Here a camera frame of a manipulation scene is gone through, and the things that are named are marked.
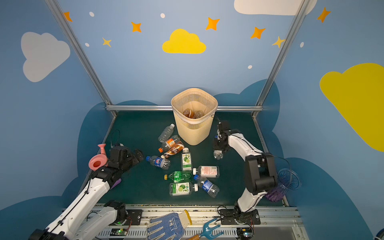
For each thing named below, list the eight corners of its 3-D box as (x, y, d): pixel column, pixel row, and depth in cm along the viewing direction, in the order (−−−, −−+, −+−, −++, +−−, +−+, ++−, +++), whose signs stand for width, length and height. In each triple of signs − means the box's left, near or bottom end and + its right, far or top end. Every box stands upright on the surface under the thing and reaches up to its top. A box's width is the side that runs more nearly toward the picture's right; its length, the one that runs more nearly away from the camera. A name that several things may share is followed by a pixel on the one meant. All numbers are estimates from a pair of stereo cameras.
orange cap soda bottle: (162, 155, 98) (161, 152, 95) (157, 149, 100) (156, 146, 97) (180, 142, 105) (180, 138, 102) (176, 137, 107) (175, 134, 104)
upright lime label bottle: (180, 171, 91) (180, 169, 89) (181, 149, 101) (181, 147, 99) (192, 171, 91) (192, 169, 89) (192, 149, 101) (192, 147, 99)
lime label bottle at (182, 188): (169, 196, 82) (168, 194, 79) (170, 184, 86) (170, 182, 84) (198, 196, 82) (198, 194, 80) (197, 184, 87) (198, 182, 84)
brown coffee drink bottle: (165, 162, 94) (164, 159, 91) (161, 157, 96) (161, 155, 93) (184, 147, 101) (184, 144, 98) (180, 144, 103) (180, 141, 100)
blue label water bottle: (191, 181, 86) (191, 179, 83) (196, 174, 89) (197, 172, 86) (215, 199, 80) (216, 197, 77) (220, 190, 83) (221, 189, 80)
